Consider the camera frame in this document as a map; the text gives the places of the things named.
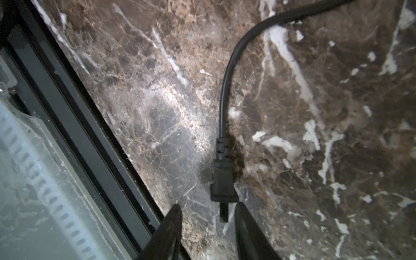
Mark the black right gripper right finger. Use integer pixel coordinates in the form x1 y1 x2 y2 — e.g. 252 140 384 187
235 202 281 260

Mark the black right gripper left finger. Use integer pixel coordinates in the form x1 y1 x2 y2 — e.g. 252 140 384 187
137 204 183 260

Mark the pink dryer black power cord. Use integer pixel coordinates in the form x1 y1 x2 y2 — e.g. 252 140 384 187
209 0 356 223

